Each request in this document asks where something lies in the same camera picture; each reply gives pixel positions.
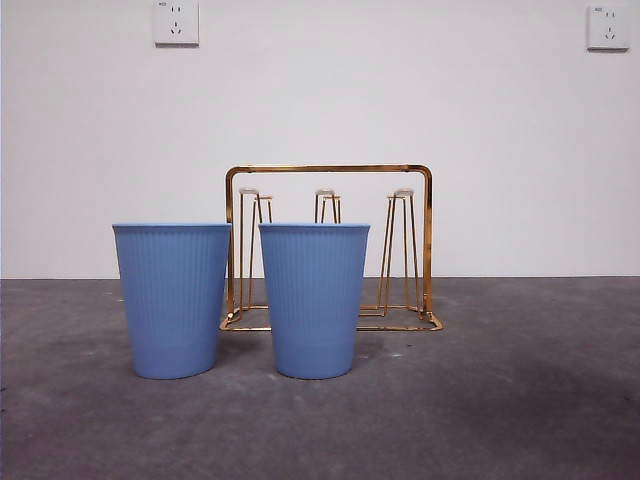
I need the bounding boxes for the white wall socket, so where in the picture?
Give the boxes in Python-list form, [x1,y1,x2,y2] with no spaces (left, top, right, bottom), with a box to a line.
[586,4,631,52]
[153,0,200,49]

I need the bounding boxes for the gold wire cup rack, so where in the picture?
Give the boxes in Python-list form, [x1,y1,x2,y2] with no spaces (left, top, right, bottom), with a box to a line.
[218,163,445,333]

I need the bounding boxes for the blue ribbed plastic cup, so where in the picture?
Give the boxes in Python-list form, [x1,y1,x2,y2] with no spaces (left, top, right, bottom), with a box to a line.
[111,222,233,380]
[258,222,372,380]

